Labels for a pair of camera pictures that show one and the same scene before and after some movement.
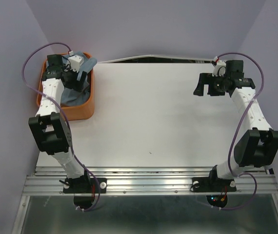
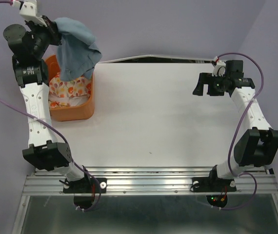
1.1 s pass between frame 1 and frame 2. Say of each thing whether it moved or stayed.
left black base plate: stayed
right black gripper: stayed
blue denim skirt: moved
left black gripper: moved
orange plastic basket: stayed
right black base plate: stayed
